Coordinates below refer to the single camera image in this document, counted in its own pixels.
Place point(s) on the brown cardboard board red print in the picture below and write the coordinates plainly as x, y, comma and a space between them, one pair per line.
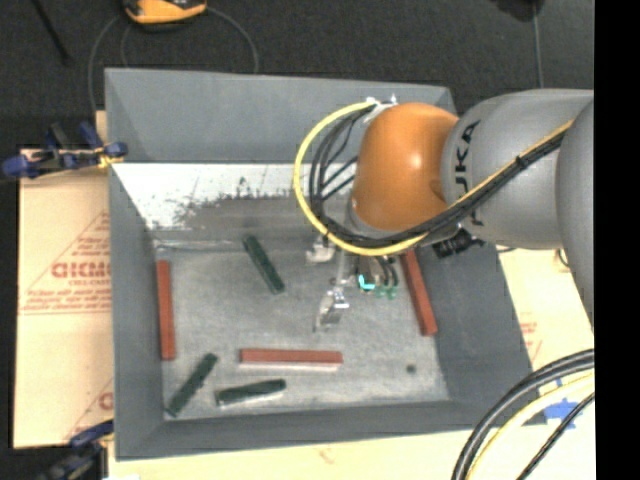
60, 318

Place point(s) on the dark green flat block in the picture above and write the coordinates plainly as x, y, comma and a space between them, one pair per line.
250, 392
264, 265
191, 384

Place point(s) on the grey metal bin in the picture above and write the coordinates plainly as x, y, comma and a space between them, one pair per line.
260, 313

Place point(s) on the red-brown flat block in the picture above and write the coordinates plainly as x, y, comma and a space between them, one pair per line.
290, 358
419, 295
166, 308

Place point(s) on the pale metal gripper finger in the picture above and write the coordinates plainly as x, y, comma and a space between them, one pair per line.
330, 310
319, 252

